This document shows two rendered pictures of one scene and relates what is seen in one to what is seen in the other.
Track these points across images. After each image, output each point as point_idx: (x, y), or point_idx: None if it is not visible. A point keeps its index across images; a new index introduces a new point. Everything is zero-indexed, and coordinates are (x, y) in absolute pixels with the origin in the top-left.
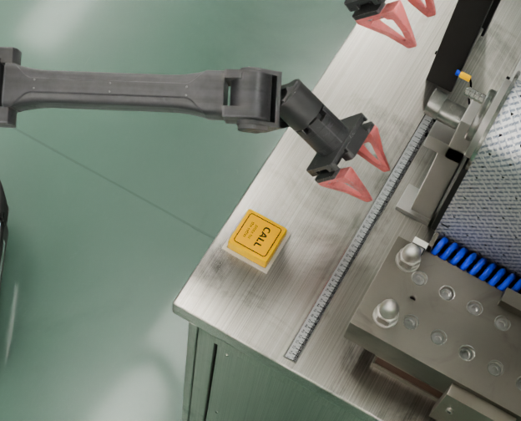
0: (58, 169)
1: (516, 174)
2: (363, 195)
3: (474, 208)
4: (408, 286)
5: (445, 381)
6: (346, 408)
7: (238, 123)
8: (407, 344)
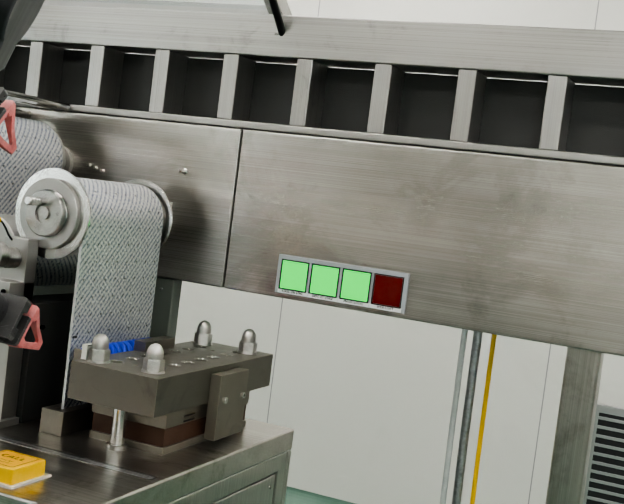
0: None
1: (105, 215)
2: (39, 336)
3: (89, 287)
4: (124, 364)
5: (208, 379)
6: (198, 484)
7: None
8: (180, 371)
